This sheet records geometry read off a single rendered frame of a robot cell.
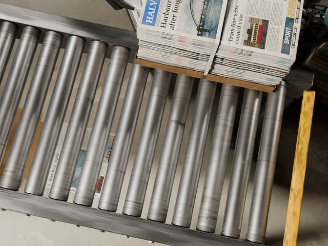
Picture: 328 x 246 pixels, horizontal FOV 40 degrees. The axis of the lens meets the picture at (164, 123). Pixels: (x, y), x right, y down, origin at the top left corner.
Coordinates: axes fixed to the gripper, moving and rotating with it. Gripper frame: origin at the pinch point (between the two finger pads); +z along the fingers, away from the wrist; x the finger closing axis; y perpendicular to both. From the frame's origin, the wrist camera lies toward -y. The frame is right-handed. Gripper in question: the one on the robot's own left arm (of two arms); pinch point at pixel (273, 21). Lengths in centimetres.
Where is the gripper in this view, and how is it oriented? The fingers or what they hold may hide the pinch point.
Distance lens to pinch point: 137.5
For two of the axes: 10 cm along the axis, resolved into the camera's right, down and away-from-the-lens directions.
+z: -9.8, -2.1, 0.0
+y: 0.6, -3.1, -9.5
